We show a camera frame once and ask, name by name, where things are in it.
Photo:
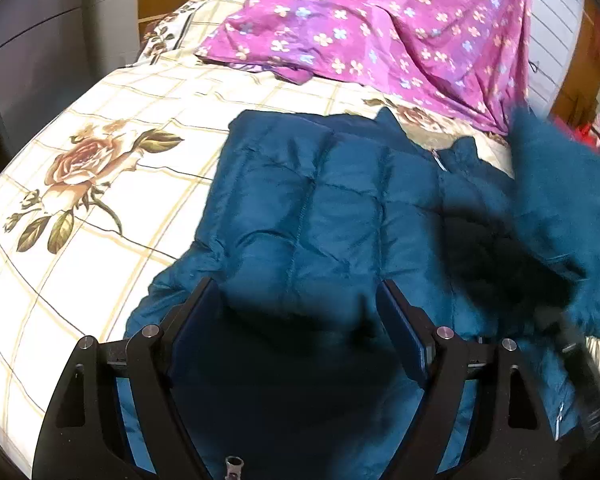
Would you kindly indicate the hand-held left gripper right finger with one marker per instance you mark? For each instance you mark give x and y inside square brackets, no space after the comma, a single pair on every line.
[405,330]

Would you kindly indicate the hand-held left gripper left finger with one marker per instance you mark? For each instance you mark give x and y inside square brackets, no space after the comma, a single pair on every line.
[180,340]

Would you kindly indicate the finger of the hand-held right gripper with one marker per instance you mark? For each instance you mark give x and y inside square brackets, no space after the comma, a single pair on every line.
[557,327]

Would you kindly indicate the teal puffer jacket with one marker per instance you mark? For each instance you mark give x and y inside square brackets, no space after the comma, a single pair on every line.
[340,200]

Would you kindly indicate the cream rose plaid bedsheet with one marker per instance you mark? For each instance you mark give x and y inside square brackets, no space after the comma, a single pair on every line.
[105,85]

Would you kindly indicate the purple floral sheet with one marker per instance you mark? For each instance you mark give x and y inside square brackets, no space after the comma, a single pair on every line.
[405,25]

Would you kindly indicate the grey refrigerator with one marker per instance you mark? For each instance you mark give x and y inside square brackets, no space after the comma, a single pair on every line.
[45,35]

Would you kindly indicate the wooden door frame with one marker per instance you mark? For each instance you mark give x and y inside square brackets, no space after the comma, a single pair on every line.
[575,75]

